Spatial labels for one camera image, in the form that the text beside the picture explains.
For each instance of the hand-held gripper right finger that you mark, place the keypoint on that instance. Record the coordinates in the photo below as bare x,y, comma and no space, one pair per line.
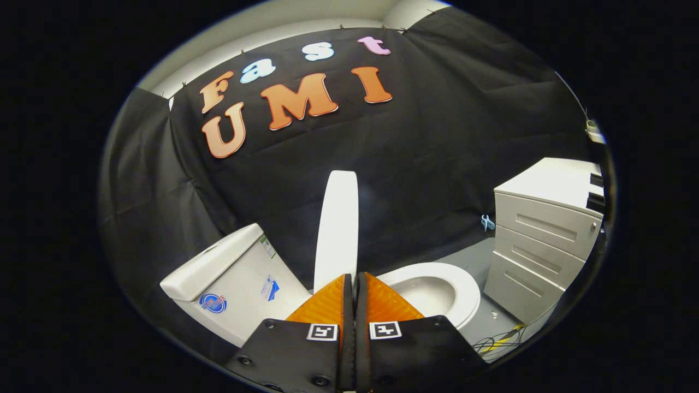
415,355

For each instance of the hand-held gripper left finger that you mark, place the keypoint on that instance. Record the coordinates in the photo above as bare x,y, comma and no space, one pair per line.
295,355

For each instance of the white toilet bowl with seat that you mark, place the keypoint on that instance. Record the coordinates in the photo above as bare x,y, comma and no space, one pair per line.
464,295

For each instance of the light blue clip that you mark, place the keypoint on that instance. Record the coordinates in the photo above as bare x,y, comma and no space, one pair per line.
487,222

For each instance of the white drawer cabinet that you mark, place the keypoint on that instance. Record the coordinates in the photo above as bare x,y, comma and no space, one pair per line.
540,234

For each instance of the black backdrop cloth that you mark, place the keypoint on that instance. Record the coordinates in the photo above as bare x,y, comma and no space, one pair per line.
426,164

